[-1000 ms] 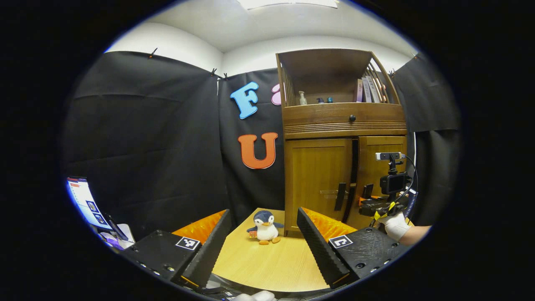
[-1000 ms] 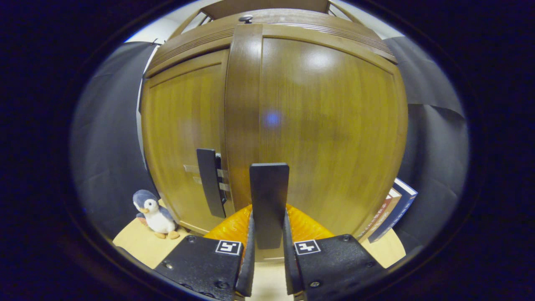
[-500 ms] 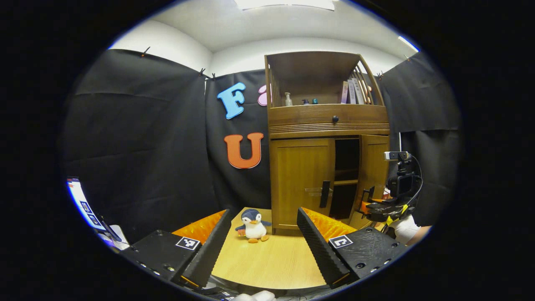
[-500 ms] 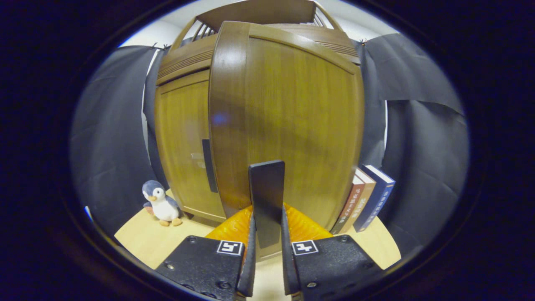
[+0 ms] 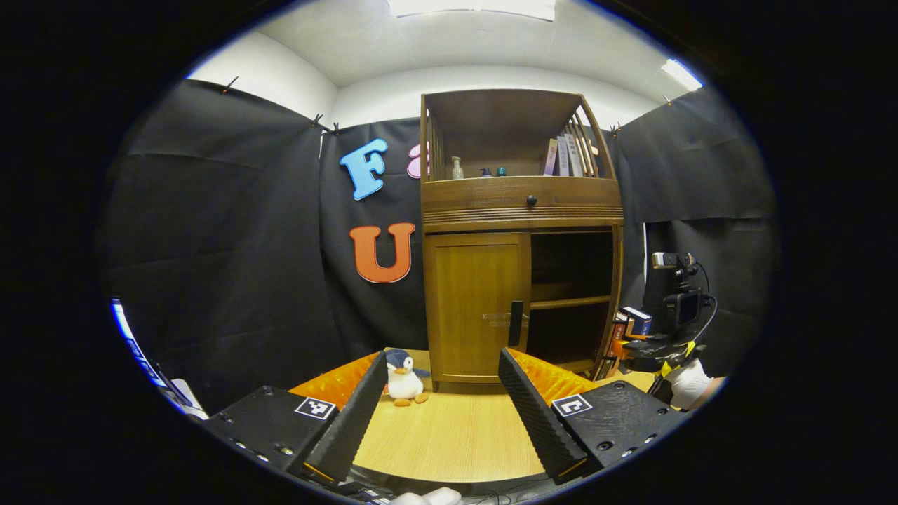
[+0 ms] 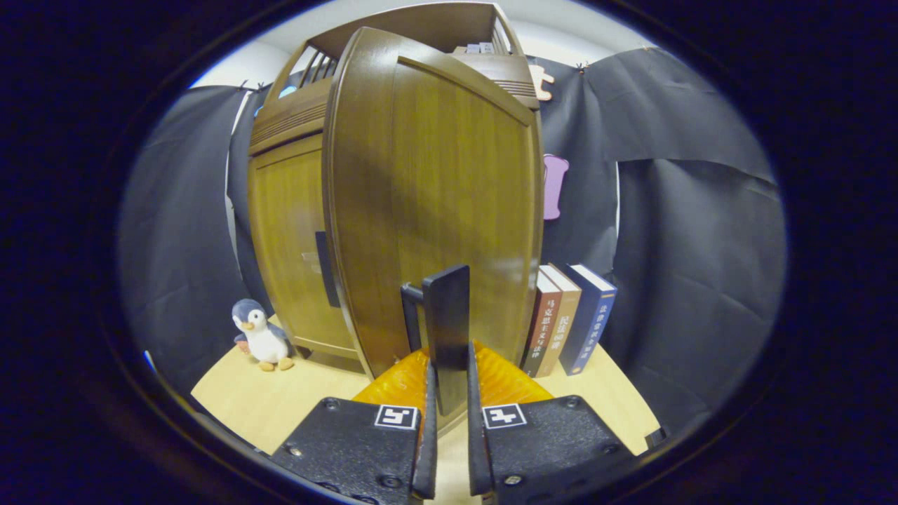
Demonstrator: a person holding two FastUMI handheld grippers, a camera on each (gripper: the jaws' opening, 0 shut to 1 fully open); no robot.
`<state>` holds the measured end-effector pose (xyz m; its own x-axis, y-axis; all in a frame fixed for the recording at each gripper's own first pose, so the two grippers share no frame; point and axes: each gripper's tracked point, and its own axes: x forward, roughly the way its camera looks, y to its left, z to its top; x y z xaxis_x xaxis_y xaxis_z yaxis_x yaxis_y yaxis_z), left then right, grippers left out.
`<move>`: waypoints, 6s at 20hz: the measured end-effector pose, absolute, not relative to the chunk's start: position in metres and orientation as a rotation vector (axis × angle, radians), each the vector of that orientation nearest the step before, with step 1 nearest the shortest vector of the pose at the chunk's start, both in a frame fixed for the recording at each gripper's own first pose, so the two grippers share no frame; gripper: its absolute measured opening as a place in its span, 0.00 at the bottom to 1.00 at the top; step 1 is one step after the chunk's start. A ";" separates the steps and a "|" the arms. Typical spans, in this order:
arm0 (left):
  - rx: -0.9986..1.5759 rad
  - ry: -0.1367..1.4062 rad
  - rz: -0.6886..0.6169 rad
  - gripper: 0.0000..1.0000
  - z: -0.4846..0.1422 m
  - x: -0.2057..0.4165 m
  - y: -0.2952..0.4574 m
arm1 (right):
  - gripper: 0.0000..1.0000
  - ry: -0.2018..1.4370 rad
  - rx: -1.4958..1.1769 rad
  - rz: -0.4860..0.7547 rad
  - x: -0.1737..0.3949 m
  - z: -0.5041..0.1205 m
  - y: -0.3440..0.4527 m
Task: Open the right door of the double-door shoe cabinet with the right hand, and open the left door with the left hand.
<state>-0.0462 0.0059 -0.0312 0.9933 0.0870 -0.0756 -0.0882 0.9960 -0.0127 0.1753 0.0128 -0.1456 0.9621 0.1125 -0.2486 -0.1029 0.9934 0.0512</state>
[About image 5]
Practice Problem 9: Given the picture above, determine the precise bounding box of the dark brown book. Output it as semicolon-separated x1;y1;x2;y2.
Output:
609;319;627;379

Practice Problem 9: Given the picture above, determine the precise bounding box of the wooden cabinet drawer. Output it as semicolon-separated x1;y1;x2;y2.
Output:
422;177;622;210

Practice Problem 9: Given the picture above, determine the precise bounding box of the wooden double-door shoe cabinet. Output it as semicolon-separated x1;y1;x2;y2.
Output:
420;88;626;395

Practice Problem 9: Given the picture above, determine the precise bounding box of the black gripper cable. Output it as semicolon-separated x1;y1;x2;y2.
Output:
691;261;718;344

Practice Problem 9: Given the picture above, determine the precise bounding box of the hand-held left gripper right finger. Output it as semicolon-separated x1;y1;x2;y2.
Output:
498;346;688;486

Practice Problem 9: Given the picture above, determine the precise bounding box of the small ceiling light panel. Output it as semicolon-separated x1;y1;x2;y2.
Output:
661;58;704;92

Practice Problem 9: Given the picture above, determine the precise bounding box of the blue white printed panel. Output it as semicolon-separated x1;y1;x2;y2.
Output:
110;298;209;422

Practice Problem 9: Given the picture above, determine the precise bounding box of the wooden inner shelf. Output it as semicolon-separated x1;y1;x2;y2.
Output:
531;295;612;311

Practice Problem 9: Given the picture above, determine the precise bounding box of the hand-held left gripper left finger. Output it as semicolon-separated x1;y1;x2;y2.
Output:
203;349;389;485

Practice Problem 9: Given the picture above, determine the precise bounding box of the penguin plush toy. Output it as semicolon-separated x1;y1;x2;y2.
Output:
384;349;431;408

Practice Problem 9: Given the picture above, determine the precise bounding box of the wooden shoe cabinet door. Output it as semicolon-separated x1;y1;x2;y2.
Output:
594;223;626;382
424;232;532;385

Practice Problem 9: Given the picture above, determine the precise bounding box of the large ceiling light panel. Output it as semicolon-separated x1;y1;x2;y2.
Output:
387;0;556;22

